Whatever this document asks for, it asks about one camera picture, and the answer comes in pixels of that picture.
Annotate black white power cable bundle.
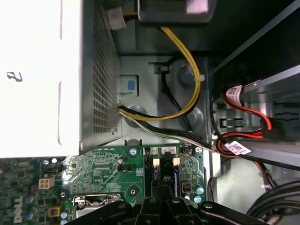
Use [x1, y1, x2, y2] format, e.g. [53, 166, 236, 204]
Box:
[118, 110, 225, 155]

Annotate yellow black power cable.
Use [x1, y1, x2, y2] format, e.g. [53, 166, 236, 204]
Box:
[118, 26, 205, 122]

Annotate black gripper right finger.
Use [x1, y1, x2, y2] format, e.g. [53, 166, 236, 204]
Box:
[164, 176, 267, 225]

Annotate thin black chassis cable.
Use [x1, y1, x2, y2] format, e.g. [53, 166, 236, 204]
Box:
[158, 66, 195, 132]

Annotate black PC case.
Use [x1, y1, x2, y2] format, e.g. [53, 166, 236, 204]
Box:
[79, 0, 300, 225]

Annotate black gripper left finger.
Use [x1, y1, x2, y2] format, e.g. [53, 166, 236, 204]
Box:
[67, 181, 165, 225]

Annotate grey power supply unit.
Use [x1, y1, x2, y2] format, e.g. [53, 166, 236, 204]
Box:
[0, 0, 121, 158]

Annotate black main power cable bundle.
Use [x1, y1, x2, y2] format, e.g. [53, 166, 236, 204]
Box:
[246, 181, 300, 225]

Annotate green Dell motherboard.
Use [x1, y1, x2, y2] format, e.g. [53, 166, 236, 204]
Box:
[0, 144, 205, 225]

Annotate RAM slot white latches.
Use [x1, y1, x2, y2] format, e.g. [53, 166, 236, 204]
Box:
[172, 157, 182, 197]

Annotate CPU socket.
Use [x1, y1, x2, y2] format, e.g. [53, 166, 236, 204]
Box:
[72, 193, 122, 211]

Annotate white plastic cable connector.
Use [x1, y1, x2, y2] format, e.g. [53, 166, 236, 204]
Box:
[106, 6, 127, 30]

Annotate grey rounded chassis bracket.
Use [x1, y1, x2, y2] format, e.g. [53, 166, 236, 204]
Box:
[137, 0, 217, 24]

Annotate RAM slot black latches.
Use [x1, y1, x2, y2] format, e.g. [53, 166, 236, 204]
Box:
[162, 151, 173, 179]

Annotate grey metal drive cage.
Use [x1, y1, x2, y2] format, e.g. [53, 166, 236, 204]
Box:
[210, 9, 300, 169]

